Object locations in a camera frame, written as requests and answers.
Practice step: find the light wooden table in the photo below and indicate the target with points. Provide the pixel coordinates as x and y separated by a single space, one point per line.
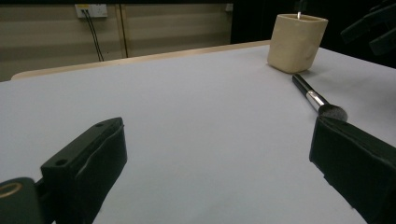
124 61

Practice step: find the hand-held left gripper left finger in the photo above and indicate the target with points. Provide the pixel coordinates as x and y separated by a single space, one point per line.
87 168

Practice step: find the white wall outlet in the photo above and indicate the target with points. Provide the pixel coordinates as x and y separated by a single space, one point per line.
93 10

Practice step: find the beige square cup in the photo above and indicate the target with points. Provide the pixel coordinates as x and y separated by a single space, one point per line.
294 43

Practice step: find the thin black makeup brush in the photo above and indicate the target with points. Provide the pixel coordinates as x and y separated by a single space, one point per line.
299 15

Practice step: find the small white wall plate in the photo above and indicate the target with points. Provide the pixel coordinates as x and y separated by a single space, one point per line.
229 7

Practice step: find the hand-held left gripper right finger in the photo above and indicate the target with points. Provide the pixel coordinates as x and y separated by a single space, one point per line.
358 161

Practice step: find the large black makeup brush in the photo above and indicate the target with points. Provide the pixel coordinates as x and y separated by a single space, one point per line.
316 99

